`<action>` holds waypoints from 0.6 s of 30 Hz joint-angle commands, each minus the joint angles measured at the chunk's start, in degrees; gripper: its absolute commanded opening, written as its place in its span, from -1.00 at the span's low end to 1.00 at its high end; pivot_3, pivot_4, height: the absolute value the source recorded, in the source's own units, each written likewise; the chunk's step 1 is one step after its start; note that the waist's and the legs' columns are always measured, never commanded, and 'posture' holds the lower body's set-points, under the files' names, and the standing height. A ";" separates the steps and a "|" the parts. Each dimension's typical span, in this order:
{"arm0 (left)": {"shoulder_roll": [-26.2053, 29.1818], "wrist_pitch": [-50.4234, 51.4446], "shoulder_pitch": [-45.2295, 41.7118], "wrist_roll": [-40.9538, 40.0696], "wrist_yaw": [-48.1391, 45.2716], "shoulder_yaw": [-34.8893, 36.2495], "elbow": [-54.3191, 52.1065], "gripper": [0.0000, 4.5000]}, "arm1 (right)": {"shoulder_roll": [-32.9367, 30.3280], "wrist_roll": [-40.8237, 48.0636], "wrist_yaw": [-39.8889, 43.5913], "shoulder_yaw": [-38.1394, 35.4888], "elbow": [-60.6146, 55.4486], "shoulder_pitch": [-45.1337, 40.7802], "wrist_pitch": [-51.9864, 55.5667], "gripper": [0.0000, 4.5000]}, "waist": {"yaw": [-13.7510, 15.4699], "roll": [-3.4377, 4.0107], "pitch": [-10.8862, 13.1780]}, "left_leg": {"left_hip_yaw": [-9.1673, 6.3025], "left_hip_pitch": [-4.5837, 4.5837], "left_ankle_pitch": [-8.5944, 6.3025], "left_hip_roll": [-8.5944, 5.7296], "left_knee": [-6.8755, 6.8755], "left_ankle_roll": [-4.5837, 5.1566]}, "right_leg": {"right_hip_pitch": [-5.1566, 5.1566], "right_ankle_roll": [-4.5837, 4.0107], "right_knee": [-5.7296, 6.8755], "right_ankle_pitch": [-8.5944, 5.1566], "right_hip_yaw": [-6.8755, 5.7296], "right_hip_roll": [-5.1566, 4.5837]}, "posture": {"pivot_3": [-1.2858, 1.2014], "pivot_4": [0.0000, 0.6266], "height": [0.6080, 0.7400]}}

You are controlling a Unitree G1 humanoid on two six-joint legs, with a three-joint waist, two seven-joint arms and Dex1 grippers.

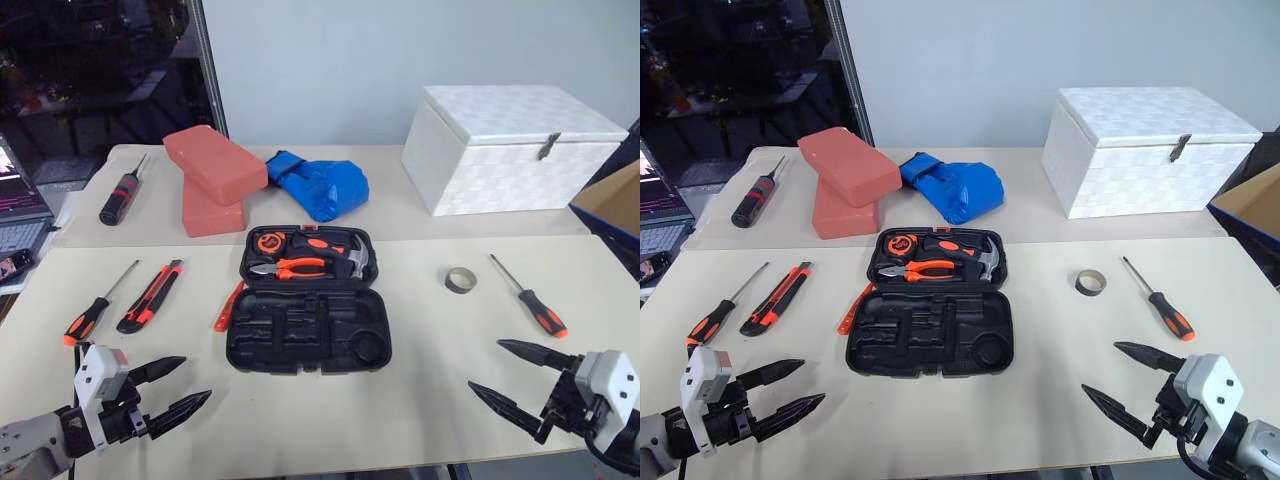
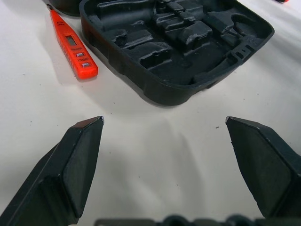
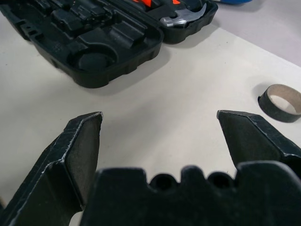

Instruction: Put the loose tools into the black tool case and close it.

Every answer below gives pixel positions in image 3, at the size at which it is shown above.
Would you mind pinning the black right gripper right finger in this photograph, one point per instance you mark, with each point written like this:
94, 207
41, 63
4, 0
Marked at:
254, 139

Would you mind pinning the black plastic tool case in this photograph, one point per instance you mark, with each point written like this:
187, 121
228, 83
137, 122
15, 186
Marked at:
98, 44

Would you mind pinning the blue crumpled bag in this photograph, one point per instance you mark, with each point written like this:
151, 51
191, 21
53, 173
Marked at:
232, 1

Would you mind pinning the black tape roll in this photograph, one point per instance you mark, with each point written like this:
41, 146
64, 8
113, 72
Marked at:
272, 110

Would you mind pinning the grey claw hammer head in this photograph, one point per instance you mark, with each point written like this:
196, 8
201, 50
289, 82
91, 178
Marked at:
181, 20

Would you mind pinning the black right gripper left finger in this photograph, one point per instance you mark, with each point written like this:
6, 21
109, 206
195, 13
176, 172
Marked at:
58, 155

